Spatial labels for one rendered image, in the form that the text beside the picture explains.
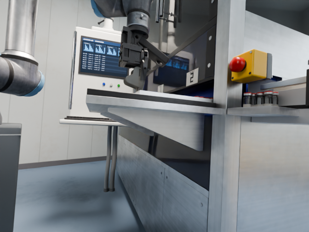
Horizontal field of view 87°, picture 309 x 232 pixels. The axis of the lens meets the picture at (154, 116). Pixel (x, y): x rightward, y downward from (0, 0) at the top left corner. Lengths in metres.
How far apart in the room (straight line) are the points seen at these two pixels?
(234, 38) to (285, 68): 0.26
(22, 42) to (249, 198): 0.95
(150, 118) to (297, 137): 0.58
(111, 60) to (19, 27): 0.81
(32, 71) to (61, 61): 2.54
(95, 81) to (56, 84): 1.80
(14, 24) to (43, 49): 2.49
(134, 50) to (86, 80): 0.95
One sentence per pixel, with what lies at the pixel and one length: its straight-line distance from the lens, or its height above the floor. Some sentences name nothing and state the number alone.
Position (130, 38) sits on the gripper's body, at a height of 1.08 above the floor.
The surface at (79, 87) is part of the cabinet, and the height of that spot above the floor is 1.06.
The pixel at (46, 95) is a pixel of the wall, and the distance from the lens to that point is 3.16.
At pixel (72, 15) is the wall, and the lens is 3.63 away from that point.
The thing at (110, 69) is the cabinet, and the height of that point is 1.23.
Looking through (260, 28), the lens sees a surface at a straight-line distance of 0.74.
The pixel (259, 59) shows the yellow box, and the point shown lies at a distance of 0.53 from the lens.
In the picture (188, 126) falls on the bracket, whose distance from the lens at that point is 0.58.
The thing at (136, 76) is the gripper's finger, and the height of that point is 0.96.
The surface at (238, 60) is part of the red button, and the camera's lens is 0.51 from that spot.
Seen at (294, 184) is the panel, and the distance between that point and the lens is 0.86.
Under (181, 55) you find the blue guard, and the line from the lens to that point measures 0.85.
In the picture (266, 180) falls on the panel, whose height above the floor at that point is 0.64.
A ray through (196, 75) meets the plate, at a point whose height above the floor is 1.02.
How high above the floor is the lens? 0.83
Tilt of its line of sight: 2 degrees up
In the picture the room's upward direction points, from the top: 3 degrees clockwise
